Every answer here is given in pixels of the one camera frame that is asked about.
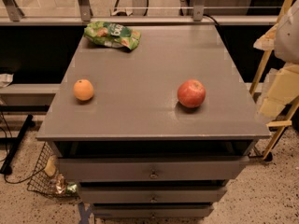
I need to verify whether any metal window rail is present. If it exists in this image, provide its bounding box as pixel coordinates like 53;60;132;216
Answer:
0;0;299;26

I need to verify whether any black cable on floor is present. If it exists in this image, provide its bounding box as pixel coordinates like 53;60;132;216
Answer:
0;110;50;185

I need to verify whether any red apple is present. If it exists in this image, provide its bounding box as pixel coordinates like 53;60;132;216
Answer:
177;79;206;108

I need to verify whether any orange fruit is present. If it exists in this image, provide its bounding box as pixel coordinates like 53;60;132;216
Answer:
73;79;94;101

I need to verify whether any green chip bag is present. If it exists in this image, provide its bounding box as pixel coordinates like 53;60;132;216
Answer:
83;21;141;50

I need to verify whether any yellow sponge in basket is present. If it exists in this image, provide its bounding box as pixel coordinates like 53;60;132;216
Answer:
44;156;56;177

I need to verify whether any top grey drawer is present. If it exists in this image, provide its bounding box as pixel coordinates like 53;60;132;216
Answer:
59;156;249;182

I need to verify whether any black stand leg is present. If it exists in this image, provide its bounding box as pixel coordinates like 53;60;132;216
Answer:
0;115;35;175

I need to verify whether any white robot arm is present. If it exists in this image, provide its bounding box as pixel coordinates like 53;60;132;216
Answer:
253;0;299;119

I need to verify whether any wire basket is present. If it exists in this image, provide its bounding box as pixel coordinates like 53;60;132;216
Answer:
27;143;78;198

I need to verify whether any grey drawer cabinet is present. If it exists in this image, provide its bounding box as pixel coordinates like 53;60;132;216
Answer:
38;25;269;210

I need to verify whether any middle grey drawer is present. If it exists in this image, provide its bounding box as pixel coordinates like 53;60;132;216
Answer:
78;186;227;203

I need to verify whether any bottom grey drawer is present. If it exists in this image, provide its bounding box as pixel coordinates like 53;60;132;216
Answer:
93;205;213;219

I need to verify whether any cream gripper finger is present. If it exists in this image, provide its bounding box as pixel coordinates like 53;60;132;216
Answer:
259;63;299;118
253;23;278;50

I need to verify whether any shiny snack wrapper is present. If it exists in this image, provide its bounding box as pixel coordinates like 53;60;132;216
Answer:
50;175;77;196

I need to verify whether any grey drawer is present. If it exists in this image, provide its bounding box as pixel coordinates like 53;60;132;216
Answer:
78;186;227;203
93;205;213;219
59;156;249;182

